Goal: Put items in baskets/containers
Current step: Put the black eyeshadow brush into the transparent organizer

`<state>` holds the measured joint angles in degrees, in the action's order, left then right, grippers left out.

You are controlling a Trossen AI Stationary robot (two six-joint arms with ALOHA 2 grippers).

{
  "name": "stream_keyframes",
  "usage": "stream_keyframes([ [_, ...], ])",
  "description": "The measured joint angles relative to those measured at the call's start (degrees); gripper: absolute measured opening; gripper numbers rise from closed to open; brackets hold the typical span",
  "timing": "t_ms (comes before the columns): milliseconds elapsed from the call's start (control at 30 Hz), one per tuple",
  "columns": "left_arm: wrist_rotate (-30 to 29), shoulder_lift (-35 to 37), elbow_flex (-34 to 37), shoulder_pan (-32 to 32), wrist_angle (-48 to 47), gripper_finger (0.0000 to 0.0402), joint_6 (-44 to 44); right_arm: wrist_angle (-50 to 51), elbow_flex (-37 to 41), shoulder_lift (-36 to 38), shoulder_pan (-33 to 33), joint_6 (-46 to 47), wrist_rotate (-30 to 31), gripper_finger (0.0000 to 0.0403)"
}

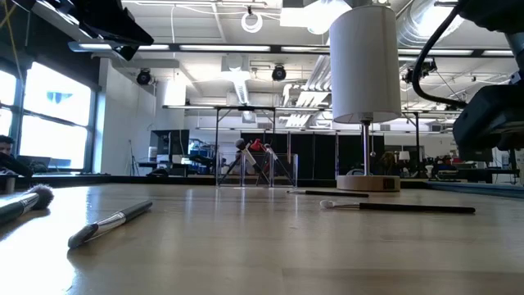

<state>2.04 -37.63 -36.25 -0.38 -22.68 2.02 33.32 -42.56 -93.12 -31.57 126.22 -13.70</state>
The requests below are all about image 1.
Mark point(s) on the clear acrylic organizer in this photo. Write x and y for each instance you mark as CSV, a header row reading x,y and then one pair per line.
x,y
243,176

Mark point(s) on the small white lamp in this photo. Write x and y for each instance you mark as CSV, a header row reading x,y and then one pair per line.
x,y
404,155

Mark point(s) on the black round ceiling fixture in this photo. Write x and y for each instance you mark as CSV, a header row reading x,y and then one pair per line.
x,y
278,73
143,77

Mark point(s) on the black metal frame stand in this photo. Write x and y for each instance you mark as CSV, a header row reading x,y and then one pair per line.
x,y
245,108

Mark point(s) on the large fluffy black makeup brush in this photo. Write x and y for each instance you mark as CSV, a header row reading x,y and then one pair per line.
x,y
20,203
247,155

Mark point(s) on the white-tipped black makeup brush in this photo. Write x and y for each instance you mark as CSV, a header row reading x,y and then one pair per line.
x,y
335,193
409,208

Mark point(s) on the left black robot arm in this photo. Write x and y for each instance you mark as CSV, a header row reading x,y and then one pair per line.
x,y
106,20

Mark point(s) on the white-shade wooden-base table lamp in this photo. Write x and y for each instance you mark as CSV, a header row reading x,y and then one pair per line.
x,y
364,61

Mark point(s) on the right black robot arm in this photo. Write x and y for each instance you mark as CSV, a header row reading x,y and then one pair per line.
x,y
491,14

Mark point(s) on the silver ventilation duct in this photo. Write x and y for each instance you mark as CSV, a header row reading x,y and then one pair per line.
x,y
413,28

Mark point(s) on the black monitor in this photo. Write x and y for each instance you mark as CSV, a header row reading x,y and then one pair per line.
x,y
172,141

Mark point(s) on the thin black makeup brush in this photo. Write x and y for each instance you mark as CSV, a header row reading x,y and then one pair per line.
x,y
273,155
264,170
229,171

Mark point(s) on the flat black makeup brush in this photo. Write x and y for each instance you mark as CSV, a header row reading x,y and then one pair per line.
x,y
123,215

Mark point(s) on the person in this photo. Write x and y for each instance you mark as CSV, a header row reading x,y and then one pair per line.
x,y
444,164
387,162
8,160

